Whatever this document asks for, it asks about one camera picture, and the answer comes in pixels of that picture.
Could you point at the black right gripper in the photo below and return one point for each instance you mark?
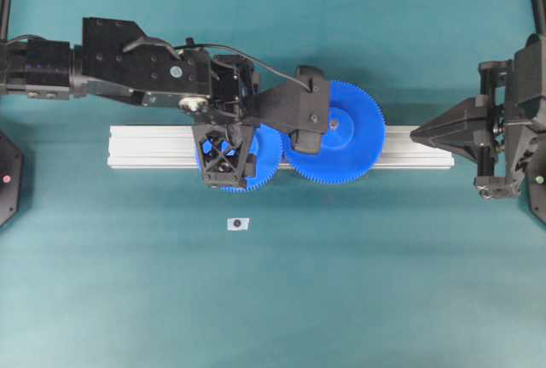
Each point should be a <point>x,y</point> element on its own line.
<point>509,116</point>

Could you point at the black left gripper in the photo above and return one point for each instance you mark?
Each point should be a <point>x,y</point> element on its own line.
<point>118,61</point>

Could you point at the small blue plastic gear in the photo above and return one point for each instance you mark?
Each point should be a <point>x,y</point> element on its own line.
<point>267,146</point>

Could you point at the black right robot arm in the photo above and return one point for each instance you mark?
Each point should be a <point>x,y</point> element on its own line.
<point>502,128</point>

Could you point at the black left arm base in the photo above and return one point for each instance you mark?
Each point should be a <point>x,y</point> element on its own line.
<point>10,176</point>

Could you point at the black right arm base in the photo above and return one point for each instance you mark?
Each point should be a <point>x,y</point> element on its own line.
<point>535,182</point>

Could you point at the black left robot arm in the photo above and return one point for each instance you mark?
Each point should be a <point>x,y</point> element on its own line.
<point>40,69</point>

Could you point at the large blue plastic gear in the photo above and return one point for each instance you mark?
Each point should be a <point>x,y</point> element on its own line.
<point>349,150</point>

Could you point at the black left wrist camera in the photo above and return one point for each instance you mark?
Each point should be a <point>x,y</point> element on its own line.
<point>300,113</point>

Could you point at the silver aluminium extrusion rail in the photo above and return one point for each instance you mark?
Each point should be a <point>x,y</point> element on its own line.
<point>172,147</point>

